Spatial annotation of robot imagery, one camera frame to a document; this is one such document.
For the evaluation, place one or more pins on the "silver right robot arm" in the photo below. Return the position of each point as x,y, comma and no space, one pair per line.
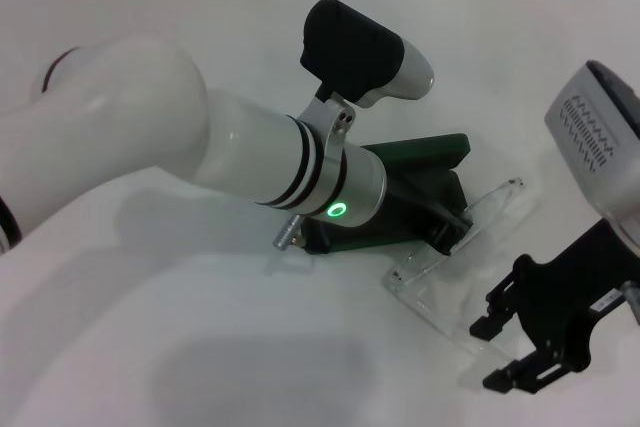
631,229

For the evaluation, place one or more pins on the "green glasses case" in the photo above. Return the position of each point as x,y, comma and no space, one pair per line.
440,145

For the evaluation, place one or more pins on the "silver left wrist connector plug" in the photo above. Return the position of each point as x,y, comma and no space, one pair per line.
286,233

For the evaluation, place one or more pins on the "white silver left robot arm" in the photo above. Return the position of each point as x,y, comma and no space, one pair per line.
150,112

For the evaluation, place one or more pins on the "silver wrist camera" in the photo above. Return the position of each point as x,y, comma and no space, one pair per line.
585,147
360,54

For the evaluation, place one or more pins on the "silver right wrist connector plug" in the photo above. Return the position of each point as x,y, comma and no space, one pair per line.
632,302

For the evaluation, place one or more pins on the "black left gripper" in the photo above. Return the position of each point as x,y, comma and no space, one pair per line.
405,212

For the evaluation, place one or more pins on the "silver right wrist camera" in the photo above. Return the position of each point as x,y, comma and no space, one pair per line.
585,147

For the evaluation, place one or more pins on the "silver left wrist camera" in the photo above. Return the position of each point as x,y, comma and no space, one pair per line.
360,54

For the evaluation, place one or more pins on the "clear transparent glasses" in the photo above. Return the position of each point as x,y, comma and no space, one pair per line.
492,203

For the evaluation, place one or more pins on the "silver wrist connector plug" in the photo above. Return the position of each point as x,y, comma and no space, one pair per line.
286,233
632,302

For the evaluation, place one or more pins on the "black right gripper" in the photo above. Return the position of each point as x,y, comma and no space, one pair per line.
565,297

